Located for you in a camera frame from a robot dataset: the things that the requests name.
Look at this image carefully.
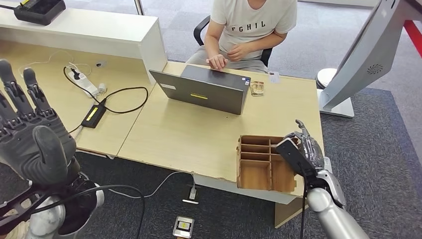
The person's right hand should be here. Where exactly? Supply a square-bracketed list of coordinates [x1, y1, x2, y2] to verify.
[207, 54, 229, 72]

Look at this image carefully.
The small clear plastic box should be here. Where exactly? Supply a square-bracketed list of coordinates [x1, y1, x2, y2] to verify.
[250, 81, 265, 97]

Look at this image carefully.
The black laptop power adapter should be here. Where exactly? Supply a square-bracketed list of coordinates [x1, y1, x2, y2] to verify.
[81, 100, 108, 129]

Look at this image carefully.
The black desktop device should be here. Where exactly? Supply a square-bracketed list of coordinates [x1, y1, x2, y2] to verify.
[13, 0, 67, 26]

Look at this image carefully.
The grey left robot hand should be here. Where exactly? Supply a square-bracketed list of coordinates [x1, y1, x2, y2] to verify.
[0, 59, 82, 187]

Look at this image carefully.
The white floor cable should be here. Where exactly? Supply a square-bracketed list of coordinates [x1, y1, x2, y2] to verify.
[108, 171, 197, 200]

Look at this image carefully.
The white power strip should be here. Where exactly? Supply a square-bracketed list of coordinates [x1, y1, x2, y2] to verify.
[66, 65, 100, 99]

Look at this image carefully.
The red bar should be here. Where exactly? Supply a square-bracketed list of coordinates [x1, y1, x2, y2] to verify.
[404, 19, 422, 58]

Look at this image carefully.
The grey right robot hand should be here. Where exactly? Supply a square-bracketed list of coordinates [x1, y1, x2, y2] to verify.
[283, 119, 327, 180]

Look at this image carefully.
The wooden compartment organizer box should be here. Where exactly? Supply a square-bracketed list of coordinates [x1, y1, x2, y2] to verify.
[236, 134, 306, 193]

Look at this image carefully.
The thin white desk cable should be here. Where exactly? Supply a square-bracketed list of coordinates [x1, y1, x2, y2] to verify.
[18, 51, 92, 77]

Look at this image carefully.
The silver floor socket box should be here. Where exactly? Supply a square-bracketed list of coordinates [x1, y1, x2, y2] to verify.
[173, 216, 195, 239]

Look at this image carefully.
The round white base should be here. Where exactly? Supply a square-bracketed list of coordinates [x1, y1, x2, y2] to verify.
[315, 68, 337, 90]

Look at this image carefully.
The black office chair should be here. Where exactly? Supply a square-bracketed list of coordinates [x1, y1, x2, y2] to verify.
[193, 15, 274, 68]

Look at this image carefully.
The white reception counter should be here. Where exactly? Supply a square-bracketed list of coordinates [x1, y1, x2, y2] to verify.
[0, 6, 168, 85]

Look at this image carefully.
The person's left hand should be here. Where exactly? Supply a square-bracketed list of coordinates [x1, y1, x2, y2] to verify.
[226, 43, 249, 62]

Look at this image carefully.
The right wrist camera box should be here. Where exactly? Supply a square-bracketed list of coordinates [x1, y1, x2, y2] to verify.
[276, 137, 317, 179]

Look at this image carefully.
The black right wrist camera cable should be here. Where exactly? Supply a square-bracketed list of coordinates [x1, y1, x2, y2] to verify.
[299, 165, 309, 239]

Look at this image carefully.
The dark grey laptop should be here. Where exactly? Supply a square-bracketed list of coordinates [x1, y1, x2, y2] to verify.
[149, 64, 252, 116]

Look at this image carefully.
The black adapter cable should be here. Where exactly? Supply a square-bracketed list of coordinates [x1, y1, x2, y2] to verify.
[67, 87, 149, 134]

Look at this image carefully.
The black power cord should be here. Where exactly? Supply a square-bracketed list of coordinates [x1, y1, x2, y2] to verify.
[63, 67, 101, 105]

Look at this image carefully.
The person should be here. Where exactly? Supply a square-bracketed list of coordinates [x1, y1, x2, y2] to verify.
[186, 0, 298, 74]

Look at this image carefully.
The pale crumpled cloth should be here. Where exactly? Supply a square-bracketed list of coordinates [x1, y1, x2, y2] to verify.
[0, 208, 34, 239]

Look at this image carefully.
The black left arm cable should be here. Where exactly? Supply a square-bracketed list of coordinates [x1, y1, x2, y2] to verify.
[33, 184, 146, 239]

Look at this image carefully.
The metal pole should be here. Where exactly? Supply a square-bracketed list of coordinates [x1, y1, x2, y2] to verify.
[133, 0, 146, 16]

